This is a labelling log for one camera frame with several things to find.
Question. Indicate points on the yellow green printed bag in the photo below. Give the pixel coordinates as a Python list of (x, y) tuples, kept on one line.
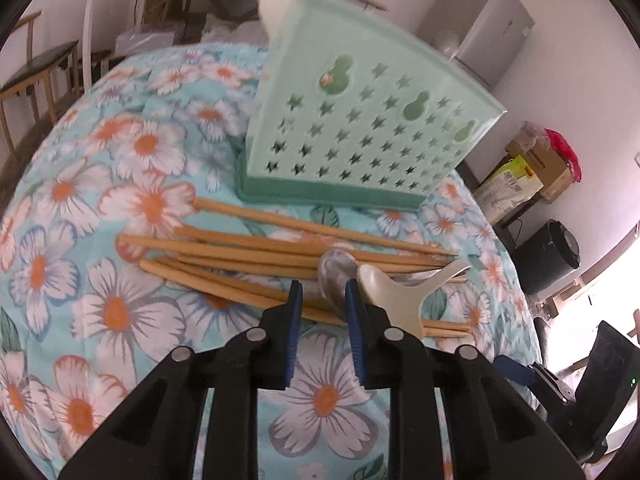
[(507, 187)]

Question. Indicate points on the white plastic sack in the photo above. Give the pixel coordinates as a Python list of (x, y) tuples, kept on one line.
[(235, 30)]

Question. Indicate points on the grey storage box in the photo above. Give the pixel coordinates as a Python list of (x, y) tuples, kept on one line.
[(145, 40)]

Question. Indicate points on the white side table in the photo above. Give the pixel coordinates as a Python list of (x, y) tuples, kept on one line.
[(88, 25)]

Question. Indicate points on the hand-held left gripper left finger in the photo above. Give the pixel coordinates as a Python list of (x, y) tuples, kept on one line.
[(295, 340)]

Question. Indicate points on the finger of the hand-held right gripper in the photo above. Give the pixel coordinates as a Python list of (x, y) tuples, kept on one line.
[(512, 369)]

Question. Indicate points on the black round bin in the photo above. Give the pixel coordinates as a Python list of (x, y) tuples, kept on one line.
[(547, 255)]

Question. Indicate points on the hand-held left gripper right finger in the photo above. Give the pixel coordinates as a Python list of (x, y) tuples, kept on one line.
[(356, 340)]

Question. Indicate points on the floral blue blanket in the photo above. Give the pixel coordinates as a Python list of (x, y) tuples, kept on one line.
[(100, 210)]

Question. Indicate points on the green plastic utensil holder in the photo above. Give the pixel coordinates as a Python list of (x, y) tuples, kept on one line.
[(350, 160)]

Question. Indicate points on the large cardboard box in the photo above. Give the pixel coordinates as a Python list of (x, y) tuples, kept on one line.
[(547, 165)]

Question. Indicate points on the red plastic bag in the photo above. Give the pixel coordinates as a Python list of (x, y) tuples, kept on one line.
[(565, 150)]

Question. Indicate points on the wooden chair black seat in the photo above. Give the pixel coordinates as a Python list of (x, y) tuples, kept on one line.
[(40, 62)]

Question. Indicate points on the grey refrigerator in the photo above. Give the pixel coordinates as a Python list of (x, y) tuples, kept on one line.
[(480, 25)]

